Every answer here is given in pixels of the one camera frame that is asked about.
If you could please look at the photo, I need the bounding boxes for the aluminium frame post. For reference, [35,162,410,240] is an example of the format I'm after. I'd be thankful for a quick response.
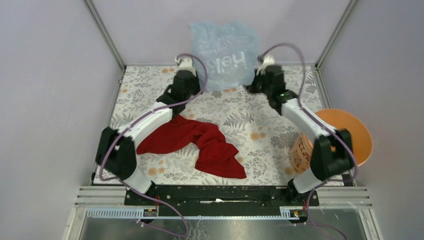
[315,0,358,69]
[82,0,126,72]

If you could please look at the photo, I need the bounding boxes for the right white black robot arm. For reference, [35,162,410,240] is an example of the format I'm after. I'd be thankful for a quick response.
[246,64,356,206]

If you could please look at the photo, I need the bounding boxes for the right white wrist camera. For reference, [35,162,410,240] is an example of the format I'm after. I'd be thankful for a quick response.
[255,54,276,76]

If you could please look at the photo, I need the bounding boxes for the left aluminium frame post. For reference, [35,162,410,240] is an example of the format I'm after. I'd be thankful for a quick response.
[82,0,126,72]

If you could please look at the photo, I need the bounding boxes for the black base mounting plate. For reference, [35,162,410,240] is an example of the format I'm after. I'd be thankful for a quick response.
[124,184,319,211]

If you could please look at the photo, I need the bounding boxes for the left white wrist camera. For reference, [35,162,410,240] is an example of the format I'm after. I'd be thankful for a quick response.
[174,56,197,77]

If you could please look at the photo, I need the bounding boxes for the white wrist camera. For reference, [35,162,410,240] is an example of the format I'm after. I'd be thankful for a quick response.
[174,56,197,77]
[255,54,276,76]

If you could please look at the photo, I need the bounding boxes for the red cloth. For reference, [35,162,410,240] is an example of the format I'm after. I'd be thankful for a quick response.
[136,114,248,180]

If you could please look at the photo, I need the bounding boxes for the right aluminium frame post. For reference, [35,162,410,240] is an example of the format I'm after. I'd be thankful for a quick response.
[315,0,358,69]

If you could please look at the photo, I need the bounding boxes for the orange plastic trash bin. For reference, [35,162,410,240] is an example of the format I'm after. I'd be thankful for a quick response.
[291,108,374,175]

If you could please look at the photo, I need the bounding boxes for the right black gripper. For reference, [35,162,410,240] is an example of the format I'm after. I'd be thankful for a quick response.
[243,69,272,98]

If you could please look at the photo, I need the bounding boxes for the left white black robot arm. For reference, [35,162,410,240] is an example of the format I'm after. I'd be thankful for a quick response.
[95,69,201,206]

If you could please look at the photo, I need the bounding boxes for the silver slotted cable duct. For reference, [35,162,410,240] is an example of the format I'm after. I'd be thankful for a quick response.
[86,206,306,221]

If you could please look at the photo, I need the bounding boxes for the floral patterned table mat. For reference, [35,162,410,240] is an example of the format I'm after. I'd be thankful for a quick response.
[110,66,311,186]

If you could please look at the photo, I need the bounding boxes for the light blue plastic trash bag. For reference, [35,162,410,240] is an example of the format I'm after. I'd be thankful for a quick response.
[188,22,259,92]

